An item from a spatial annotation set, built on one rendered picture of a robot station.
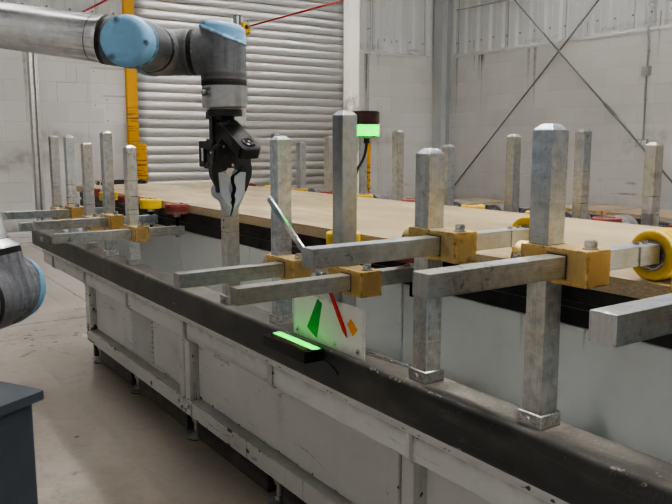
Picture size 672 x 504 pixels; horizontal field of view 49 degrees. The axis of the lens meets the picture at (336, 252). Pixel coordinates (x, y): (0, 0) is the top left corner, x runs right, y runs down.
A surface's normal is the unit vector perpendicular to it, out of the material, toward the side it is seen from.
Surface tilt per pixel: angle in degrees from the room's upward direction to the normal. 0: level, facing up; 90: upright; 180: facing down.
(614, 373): 90
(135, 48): 91
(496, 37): 90
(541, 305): 90
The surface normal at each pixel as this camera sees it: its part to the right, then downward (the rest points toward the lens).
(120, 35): -0.09, 0.15
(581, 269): -0.83, 0.08
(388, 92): 0.56, 0.12
